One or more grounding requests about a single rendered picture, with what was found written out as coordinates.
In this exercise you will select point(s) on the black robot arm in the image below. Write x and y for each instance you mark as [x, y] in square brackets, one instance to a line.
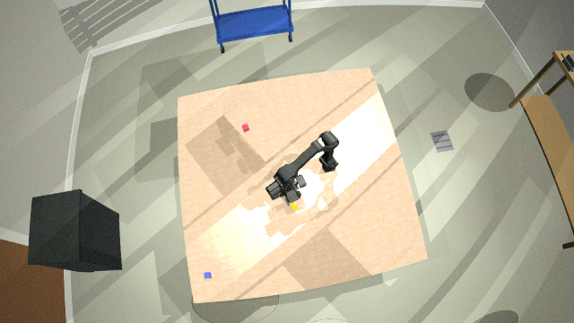
[284, 177]

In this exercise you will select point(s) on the yellow bar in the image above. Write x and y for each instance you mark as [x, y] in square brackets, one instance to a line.
[294, 207]

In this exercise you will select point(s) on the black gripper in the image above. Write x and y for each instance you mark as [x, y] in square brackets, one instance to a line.
[299, 180]

